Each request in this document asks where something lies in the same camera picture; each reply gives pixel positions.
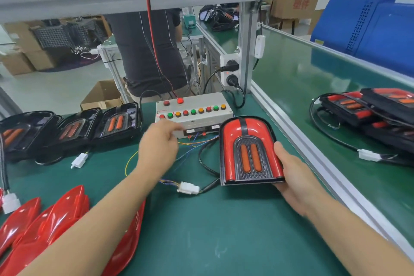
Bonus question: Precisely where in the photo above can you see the person's left hand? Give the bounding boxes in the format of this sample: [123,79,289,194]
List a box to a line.
[137,119,185,176]

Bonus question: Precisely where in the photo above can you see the person's right hand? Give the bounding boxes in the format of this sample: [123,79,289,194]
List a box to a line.
[272,141,327,218]

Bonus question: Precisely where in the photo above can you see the pile of black lamp housings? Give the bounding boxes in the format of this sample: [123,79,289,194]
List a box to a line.
[0,102,143,215]

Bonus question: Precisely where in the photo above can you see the person's left forearm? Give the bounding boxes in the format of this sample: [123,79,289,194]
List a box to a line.
[19,166,166,276]

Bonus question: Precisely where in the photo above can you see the person's right forearm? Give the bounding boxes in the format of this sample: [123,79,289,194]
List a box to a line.
[304,195,414,276]

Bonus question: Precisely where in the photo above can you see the beige test button box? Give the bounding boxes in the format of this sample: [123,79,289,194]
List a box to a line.
[155,91,235,138]

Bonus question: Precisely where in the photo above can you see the low open cardboard carton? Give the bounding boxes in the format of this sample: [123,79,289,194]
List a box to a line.
[79,80,124,112]

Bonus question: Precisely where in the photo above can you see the white metal stand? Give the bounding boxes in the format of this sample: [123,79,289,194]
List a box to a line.
[97,43,127,102]

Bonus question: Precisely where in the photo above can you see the white power strip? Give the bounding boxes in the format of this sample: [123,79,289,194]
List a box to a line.
[220,53,242,91]

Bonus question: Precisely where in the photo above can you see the pile of red lens covers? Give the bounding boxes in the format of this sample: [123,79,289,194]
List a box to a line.
[0,185,146,276]

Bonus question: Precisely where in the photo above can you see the black mesh basket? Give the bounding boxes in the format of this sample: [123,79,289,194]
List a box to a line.
[32,22,91,50]

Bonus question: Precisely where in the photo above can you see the large cardboard box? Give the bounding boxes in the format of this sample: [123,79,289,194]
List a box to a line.
[6,22,56,72]

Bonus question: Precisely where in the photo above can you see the small cardboard box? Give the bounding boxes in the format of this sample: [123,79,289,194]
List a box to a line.
[0,51,35,76]

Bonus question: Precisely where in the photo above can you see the blue plastic crate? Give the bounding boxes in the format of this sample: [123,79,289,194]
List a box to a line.
[310,0,414,79]

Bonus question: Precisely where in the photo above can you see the red power cable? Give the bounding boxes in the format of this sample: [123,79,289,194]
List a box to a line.
[145,0,177,97]

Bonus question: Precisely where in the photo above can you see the white switch box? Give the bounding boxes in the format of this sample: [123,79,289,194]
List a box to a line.
[255,34,267,60]

